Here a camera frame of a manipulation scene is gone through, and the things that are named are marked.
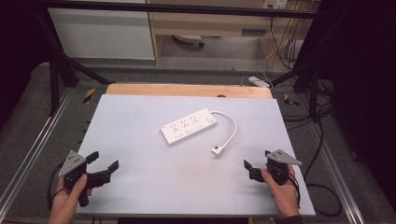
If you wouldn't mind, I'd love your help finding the small white power strip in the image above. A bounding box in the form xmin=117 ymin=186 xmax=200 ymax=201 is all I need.
xmin=247 ymin=76 xmax=271 ymax=89

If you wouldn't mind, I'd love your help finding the wooden board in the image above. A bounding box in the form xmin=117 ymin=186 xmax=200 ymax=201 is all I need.
xmin=105 ymin=82 xmax=274 ymax=100

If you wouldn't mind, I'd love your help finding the person's right hand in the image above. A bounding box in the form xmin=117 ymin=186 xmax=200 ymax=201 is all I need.
xmin=261 ymin=163 xmax=301 ymax=220

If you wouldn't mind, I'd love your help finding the office chair base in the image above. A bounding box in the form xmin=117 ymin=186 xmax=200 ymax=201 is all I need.
xmin=172 ymin=35 xmax=205 ymax=49

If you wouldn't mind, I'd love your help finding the dark curtain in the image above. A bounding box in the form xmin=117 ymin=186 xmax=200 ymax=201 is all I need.
xmin=303 ymin=0 xmax=396 ymax=206
xmin=0 ymin=0 xmax=52 ymax=125

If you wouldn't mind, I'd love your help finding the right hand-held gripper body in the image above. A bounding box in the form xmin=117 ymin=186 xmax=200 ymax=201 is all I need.
xmin=248 ymin=148 xmax=303 ymax=187

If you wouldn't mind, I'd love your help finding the white cabinet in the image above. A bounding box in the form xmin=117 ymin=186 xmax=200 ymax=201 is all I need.
xmin=48 ymin=0 xmax=156 ymax=61

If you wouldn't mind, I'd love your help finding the black yellow tape mark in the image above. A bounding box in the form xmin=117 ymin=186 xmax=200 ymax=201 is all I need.
xmin=82 ymin=87 xmax=96 ymax=105

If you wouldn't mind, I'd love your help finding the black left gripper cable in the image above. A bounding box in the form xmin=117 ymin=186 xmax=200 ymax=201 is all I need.
xmin=46 ymin=162 xmax=65 ymax=213

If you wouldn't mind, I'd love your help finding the black metal frame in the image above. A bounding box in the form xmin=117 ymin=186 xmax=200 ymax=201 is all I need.
xmin=31 ymin=0 xmax=328 ymax=123

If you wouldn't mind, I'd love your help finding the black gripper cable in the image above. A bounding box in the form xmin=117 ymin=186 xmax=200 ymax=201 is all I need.
xmin=46 ymin=162 xmax=65 ymax=213
xmin=288 ymin=172 xmax=302 ymax=209

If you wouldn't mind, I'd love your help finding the person's dark sleeve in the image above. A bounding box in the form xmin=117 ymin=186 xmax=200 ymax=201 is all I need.
xmin=275 ymin=215 xmax=305 ymax=224

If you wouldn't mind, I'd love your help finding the person's left hand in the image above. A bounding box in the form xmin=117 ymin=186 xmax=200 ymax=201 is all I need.
xmin=47 ymin=174 xmax=93 ymax=224

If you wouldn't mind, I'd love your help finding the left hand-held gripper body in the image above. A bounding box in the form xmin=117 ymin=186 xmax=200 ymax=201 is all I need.
xmin=57 ymin=150 xmax=112 ymax=208

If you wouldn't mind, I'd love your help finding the black floor cable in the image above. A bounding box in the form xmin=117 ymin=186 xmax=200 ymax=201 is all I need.
xmin=281 ymin=78 xmax=344 ymax=218

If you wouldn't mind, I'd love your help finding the white power strip cable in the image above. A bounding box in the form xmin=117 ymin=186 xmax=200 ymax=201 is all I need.
xmin=210 ymin=110 xmax=238 ymax=151

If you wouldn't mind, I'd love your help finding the bundle of hanging cables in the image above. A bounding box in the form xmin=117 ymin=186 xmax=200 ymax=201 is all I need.
xmin=267 ymin=0 xmax=307 ymax=71

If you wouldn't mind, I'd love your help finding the wooden desk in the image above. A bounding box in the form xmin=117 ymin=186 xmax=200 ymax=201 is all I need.
xmin=146 ymin=0 xmax=321 ymax=66

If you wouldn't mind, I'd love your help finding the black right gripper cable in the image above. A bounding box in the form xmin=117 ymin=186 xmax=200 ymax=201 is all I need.
xmin=288 ymin=172 xmax=302 ymax=209

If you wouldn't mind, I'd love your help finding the white plug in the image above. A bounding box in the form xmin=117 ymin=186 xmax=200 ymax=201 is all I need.
xmin=210 ymin=145 xmax=225 ymax=158

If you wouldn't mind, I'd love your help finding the aluminium rail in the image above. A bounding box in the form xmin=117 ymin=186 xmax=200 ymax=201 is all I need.
xmin=306 ymin=118 xmax=367 ymax=224
xmin=0 ymin=88 xmax=76 ymax=213

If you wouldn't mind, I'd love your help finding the white wall socket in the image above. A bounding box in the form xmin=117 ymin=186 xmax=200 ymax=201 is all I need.
xmin=262 ymin=0 xmax=289 ymax=9

